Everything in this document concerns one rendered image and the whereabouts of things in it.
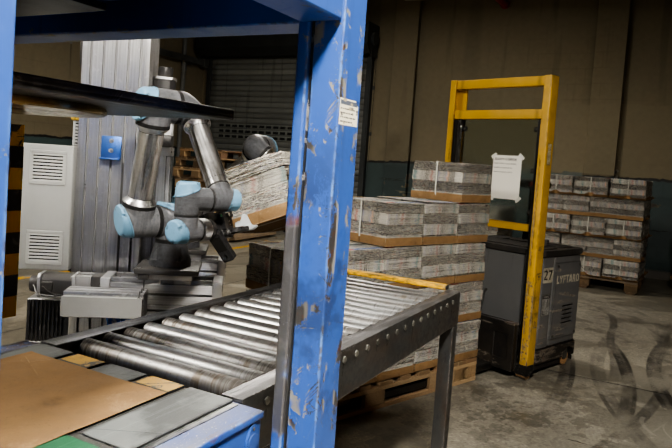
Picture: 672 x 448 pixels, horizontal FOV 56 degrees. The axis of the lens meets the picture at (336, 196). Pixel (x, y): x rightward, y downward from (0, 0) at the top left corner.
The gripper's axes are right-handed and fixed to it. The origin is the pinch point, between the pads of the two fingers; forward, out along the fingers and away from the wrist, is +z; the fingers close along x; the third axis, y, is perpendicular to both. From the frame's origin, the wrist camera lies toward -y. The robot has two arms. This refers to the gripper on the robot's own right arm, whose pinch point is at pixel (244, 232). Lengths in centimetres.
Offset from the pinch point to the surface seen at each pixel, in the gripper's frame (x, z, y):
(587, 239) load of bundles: -27, 603, -54
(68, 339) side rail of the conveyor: -8, -85, -22
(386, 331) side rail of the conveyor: -55, -23, -42
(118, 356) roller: -21, -83, -28
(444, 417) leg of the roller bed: -37, 40, -83
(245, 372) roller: -47, -76, -38
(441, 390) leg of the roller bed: -39, 40, -73
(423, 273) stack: -5, 139, -33
